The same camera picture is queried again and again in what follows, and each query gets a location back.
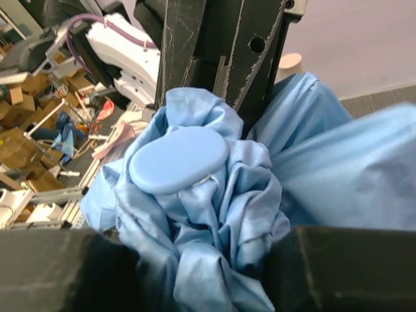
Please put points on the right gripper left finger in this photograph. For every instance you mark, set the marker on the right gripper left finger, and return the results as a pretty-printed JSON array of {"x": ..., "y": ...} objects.
[{"x": 67, "y": 270}]

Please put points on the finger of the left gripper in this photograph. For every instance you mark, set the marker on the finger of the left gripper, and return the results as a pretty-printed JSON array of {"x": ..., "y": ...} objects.
[{"x": 250, "y": 59}]

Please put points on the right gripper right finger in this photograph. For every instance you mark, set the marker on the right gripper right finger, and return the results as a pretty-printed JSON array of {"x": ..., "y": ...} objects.
[{"x": 339, "y": 269}]

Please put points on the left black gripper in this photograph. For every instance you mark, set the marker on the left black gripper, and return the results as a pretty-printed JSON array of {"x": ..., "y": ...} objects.
[{"x": 188, "y": 58}]

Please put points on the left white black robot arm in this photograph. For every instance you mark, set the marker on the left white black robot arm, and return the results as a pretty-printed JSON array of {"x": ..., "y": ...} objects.
[{"x": 120, "y": 55}]

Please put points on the light blue folding umbrella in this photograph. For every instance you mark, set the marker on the light blue folding umbrella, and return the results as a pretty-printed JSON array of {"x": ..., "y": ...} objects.
[{"x": 305, "y": 162}]

